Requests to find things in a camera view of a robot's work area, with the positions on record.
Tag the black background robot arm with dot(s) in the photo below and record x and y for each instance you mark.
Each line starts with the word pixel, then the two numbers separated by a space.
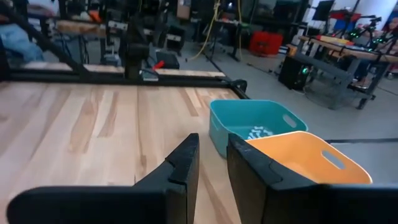
pixel 370 31

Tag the black box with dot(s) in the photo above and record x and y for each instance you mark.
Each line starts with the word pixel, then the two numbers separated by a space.
pixel 168 59

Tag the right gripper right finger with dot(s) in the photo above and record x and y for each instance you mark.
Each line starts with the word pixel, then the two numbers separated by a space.
pixel 264 199

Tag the black monitor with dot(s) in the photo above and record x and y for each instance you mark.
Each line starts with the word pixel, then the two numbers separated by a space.
pixel 323 9

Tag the person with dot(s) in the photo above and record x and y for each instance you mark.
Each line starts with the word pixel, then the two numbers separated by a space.
pixel 393 26
pixel 18 40

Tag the black device with blue light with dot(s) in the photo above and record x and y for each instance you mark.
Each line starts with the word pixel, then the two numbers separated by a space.
pixel 295 73

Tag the white plastic bone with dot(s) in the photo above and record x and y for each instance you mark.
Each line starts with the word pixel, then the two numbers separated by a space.
pixel 265 133
pixel 253 135
pixel 257 128

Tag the red storage crate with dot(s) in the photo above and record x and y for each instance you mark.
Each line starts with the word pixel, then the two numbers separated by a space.
pixel 265 43

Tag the dark grey cart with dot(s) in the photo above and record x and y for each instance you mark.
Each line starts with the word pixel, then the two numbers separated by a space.
pixel 335 74

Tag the wooden workbench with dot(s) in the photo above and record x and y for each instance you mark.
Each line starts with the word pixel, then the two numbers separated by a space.
pixel 81 27

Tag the yellow-orange plastic bin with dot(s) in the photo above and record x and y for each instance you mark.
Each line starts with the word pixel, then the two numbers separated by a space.
pixel 298 155

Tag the teal plastic bin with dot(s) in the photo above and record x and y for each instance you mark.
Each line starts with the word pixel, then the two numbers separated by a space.
pixel 236 112

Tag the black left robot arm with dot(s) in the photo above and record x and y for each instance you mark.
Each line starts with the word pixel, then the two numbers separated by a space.
pixel 135 53

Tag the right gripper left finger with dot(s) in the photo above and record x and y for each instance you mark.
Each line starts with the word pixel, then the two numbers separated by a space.
pixel 174 199

